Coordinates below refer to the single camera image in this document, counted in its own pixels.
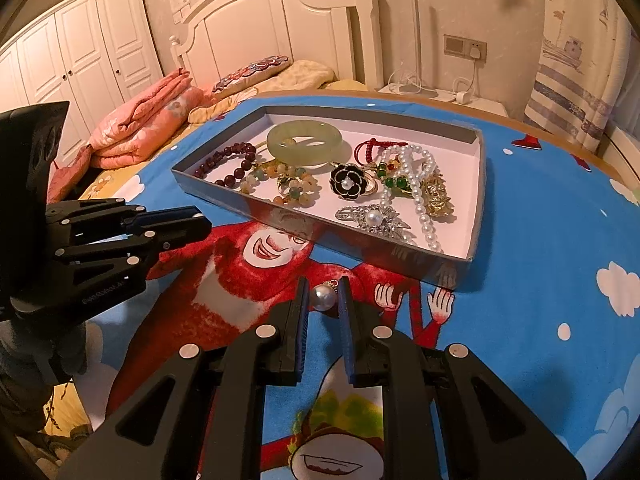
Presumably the white pole lamp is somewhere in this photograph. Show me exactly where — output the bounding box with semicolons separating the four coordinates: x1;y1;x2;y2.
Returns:
387;0;436;96

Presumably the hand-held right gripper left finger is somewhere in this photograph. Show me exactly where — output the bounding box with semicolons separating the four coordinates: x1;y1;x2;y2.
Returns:
57;276;311;480

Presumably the grey cardboard tray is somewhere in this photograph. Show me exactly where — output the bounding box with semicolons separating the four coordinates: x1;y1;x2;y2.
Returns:
171;105;487;292

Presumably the white wooden headboard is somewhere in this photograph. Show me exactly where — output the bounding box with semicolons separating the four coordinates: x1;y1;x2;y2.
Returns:
169;0;383;96

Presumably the person's left hand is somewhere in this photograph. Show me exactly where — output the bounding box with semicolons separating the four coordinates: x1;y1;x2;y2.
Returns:
0;310;88;386

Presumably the floral pillow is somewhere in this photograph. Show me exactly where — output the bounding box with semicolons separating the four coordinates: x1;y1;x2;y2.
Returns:
187;60;336;126

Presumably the white wardrobe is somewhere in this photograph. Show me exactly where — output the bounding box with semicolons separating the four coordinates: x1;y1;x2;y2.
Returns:
0;0;163;111

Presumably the blue cartoon print tablecloth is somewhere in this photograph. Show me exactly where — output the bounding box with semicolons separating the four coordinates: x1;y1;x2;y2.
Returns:
87;91;640;480

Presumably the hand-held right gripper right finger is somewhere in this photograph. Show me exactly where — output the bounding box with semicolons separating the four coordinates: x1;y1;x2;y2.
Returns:
337;275;586;480

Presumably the silver pearl brooch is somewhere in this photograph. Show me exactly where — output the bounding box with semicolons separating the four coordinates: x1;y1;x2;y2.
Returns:
335;203;418;243

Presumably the pastel stone bead bracelet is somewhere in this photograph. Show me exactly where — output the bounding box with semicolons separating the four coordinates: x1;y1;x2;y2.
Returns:
239;159;321;207

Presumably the ship print curtain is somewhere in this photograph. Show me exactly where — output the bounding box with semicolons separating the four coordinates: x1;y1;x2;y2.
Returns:
522;0;633;156

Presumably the black flower brooch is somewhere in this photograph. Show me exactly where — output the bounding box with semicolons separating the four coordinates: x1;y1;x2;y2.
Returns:
329;162;368;198

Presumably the green bead gold bracelet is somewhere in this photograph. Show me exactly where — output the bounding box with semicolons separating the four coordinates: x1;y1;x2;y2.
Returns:
375;157;416;196

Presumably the gold ornate pendant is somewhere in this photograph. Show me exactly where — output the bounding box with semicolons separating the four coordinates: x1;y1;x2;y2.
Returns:
417;170;458;218

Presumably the white charger cable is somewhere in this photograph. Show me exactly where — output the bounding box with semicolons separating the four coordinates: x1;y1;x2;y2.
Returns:
452;60;479;96

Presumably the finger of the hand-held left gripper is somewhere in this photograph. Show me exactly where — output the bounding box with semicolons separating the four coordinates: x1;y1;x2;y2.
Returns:
45;197;206;241
52;219;213;287

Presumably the person's left forearm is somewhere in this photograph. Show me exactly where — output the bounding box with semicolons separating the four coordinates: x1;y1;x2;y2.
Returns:
0;362;61;441

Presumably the pink folded blanket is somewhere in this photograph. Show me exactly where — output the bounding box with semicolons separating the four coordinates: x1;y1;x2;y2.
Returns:
47;69;218;201

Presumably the dark red bead bracelet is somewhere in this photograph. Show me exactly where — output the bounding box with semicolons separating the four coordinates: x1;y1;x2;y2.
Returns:
192;141;258;188

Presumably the white pearl necklace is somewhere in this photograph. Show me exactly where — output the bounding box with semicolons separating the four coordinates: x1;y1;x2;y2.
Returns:
382;142;443;253

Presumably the embroidered pillow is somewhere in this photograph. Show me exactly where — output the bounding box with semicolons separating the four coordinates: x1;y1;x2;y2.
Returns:
212;55;291;96

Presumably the red cord bracelet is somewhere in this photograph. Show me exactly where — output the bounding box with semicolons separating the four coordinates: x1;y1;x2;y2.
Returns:
354;137;396;168

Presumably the grey wall socket panel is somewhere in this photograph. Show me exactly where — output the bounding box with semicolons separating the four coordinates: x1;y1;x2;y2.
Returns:
444;35;487;63

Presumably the white nightstand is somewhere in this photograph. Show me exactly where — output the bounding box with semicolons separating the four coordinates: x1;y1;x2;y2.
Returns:
377;85;508;118

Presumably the pearl drop earring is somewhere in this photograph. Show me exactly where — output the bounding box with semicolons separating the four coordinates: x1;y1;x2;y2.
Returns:
312;280;343;313

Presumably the green jade bangle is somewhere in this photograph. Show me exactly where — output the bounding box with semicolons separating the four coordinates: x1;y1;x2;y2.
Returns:
266;121;345;168

